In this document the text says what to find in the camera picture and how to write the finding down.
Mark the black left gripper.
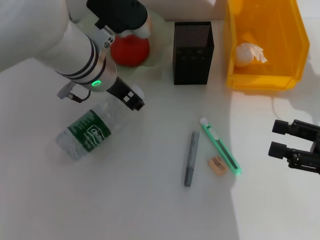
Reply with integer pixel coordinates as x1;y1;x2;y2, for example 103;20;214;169
106;76;146;111

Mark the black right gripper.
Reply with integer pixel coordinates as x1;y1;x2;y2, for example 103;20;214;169
267;119;320;175

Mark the red-orange fruit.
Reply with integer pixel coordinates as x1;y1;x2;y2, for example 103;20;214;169
110;32;151;67

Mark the clear green-label water bottle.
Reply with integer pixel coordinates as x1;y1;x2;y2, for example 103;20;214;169
55;83;146;161

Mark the green utility knife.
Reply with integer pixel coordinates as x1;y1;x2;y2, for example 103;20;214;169
199;117;243;176

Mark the beige eraser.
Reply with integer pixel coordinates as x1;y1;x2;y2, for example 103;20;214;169
207;155;228;177

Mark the grey pen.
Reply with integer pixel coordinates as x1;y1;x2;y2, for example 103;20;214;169
184;130;201;188

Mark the white plastic wrap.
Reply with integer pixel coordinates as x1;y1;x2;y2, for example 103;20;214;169
235;42;268;68

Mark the translucent green fruit plate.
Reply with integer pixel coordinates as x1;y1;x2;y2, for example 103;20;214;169
76;9;167;76

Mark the black mesh pen holder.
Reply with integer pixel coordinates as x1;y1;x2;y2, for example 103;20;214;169
172;21;215;86

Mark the yellow plastic bin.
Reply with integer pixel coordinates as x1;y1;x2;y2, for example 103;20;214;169
223;0;311;90

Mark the left gripper cable with plug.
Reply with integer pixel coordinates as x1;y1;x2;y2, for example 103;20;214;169
56;83;92;103

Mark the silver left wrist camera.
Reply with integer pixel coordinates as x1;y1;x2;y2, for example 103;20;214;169
86;0;153;38

